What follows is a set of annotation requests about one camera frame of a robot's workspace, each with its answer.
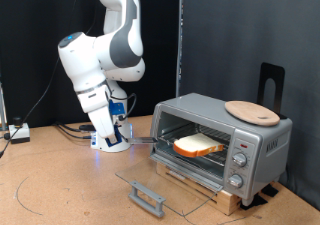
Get white emergency stop box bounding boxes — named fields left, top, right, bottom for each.
left=8, top=116, right=31, bottom=144

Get slatted wooden block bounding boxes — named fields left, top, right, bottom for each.
left=156, top=161, right=243, bottom=216

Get black backdrop curtain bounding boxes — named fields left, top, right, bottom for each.
left=0, top=0, right=183, bottom=129

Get black metal bookend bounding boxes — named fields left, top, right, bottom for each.
left=256, top=62, right=287, bottom=120

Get silver toaster oven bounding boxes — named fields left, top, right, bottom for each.
left=148, top=92, right=294, bottom=206

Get black camera cable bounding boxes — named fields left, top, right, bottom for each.
left=106, top=84, right=138, bottom=143

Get vertical aluminium frame pole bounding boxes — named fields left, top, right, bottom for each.
left=175, top=0, right=185, bottom=98

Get silver oven knob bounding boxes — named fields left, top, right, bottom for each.
left=232, top=151, right=249, bottom=168
left=227, top=173, right=245, bottom=189

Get glass oven door with handle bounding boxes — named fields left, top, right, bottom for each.
left=115, top=151, right=225, bottom=218

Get thin metal pole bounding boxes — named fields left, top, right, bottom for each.
left=0, top=81, right=8, bottom=132

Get black hanging cable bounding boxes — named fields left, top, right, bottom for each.
left=0, top=0, right=83, bottom=158

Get white bread slice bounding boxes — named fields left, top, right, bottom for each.
left=172, top=132, right=225, bottom=159

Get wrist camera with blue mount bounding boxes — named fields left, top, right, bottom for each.
left=108, top=99, right=128, bottom=118

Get grey backdrop curtain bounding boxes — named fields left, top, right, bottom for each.
left=181, top=0, right=320, bottom=211

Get black tape patch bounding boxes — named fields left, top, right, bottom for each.
left=261, top=184, right=280, bottom=198

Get black base cable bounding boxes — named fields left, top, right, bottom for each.
left=57, top=124, right=94, bottom=140

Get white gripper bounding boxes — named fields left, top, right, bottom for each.
left=88, top=105, right=120, bottom=145

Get metal wire oven rack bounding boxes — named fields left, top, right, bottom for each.
left=157, top=123, right=233, bottom=168

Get black cable with silver connector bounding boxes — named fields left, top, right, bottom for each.
left=53, top=120, right=83, bottom=133

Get oval wooden cutting board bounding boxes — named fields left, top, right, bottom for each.
left=224, top=100, right=281, bottom=127

